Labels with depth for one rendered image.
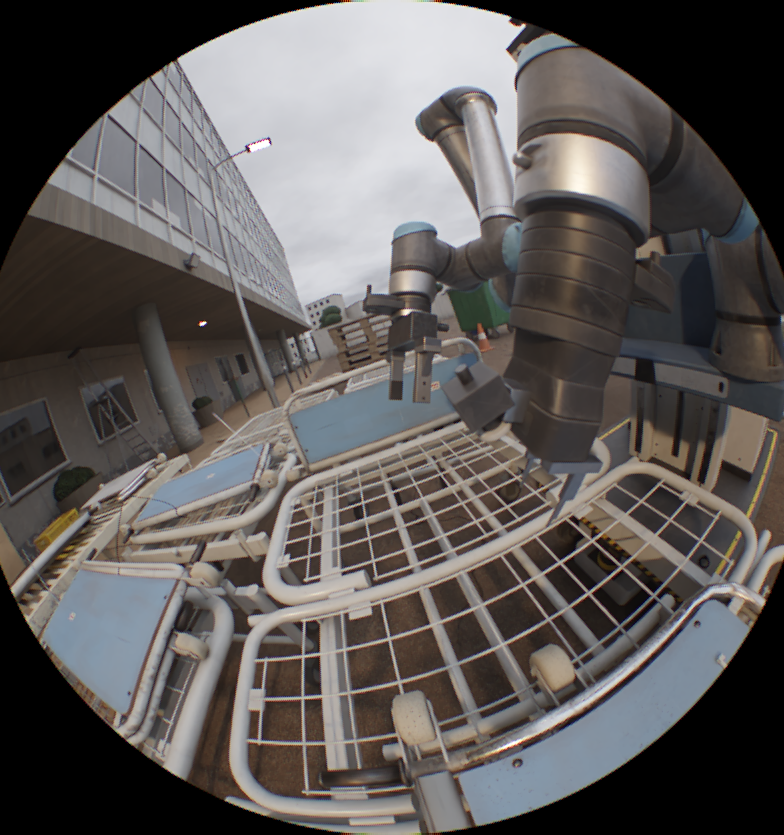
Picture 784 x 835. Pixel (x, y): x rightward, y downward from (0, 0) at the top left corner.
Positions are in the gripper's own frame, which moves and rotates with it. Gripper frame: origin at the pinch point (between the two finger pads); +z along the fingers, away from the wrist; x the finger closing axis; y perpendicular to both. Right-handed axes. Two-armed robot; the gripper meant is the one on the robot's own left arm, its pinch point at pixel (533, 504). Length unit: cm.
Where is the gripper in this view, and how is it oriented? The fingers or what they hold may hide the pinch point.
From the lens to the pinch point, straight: 24.6
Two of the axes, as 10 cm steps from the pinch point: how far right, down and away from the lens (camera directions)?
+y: -9.9, -0.8, -1.1
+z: -1.2, 9.1, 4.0
